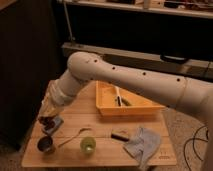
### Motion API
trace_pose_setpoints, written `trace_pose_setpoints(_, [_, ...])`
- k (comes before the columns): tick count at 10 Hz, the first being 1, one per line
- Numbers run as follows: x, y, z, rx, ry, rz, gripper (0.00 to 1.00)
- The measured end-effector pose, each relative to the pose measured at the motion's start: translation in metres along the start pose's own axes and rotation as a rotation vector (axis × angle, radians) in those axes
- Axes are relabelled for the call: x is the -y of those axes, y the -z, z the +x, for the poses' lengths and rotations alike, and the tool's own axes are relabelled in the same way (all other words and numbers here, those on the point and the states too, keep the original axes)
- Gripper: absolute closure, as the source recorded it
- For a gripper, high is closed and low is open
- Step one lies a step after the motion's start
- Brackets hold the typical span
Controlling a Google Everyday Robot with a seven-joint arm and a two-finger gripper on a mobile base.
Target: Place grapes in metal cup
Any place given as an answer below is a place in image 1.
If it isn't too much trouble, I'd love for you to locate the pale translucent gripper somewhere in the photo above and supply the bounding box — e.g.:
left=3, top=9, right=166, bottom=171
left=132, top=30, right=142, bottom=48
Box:
left=39, top=94, right=63, bottom=122

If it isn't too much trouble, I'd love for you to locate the dark purple grape bunch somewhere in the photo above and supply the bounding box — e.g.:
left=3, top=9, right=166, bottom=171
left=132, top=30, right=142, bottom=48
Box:
left=38, top=116, right=55, bottom=130

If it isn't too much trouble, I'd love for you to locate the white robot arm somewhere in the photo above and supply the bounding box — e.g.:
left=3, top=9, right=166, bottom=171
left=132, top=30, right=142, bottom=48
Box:
left=38, top=51, right=213, bottom=171

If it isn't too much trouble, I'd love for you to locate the small metal cup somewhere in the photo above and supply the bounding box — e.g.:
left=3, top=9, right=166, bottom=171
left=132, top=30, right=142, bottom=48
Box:
left=37, top=136, right=55, bottom=154

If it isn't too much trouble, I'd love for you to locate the green plastic cup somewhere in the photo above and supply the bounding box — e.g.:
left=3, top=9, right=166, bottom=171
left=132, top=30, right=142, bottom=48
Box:
left=80, top=137, right=96, bottom=155

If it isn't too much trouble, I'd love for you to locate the blue sponge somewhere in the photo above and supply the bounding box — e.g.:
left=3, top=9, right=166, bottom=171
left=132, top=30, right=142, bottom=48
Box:
left=42, top=116, right=63, bottom=136

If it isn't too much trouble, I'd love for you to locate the metal spoon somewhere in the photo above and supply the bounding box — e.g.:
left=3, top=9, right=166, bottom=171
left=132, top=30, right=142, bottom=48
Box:
left=58, top=127, right=92, bottom=148

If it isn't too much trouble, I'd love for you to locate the orange plastic bin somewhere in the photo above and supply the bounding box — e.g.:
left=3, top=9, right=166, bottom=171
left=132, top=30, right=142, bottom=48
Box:
left=96, top=81, right=164, bottom=116

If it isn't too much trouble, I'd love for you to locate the utensil inside bin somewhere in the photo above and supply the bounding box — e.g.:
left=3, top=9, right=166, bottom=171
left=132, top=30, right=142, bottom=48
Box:
left=115, top=86, right=131, bottom=107

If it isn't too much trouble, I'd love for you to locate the black brown brush block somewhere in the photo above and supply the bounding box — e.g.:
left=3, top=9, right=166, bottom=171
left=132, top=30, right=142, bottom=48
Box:
left=111, top=129, right=130, bottom=142

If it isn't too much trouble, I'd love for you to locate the grey folded cloth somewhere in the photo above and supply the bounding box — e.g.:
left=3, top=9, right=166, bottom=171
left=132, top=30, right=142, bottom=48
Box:
left=124, top=127, right=161, bottom=171

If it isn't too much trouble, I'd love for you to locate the upright metal pole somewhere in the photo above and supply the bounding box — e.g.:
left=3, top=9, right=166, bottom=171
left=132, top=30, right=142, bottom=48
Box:
left=62, top=0, right=75, bottom=44

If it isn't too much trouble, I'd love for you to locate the cluttered upper shelf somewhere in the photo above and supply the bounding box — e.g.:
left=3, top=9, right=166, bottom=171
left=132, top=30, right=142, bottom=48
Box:
left=56, top=0, right=213, bottom=19

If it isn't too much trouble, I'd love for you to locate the black handle on rail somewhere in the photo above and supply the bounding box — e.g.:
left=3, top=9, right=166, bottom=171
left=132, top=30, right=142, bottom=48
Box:
left=160, top=55, right=189, bottom=64

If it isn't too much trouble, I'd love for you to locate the black floor cable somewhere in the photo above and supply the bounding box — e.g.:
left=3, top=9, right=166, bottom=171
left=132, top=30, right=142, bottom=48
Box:
left=183, top=124, right=209, bottom=171

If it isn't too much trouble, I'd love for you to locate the grey metal rail base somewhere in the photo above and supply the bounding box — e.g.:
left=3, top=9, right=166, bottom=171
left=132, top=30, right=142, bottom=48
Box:
left=62, top=42, right=213, bottom=82

